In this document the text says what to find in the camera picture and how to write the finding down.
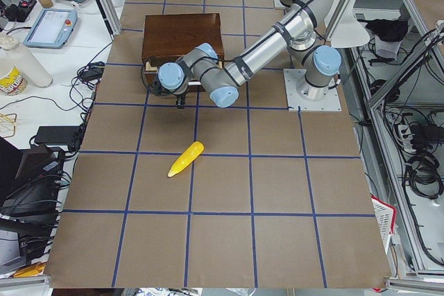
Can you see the white red basket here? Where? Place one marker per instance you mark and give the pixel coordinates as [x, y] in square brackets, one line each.
[385, 215]

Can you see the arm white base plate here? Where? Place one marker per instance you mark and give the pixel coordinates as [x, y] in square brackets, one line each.
[304, 98]

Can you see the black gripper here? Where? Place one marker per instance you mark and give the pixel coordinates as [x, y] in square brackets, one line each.
[179, 96]

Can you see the white cardboard tube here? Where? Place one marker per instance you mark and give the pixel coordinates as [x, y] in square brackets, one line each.
[25, 61]

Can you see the yellow popcorn cup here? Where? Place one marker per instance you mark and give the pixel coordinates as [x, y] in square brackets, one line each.
[12, 81]

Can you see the white plastic chair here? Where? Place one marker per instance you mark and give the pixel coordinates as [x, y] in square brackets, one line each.
[349, 32]

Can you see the yellow corn cob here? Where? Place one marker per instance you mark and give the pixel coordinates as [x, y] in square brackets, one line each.
[186, 158]

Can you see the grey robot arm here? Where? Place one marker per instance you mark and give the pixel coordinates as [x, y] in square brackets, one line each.
[295, 33]

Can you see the near teach pendant tablet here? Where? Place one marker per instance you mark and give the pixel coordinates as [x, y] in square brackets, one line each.
[51, 29]

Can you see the dark brown wooden drawer box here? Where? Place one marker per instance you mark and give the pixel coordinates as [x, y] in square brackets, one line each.
[169, 37]

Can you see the black laptop power brick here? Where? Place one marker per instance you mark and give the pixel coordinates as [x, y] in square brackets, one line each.
[55, 135]

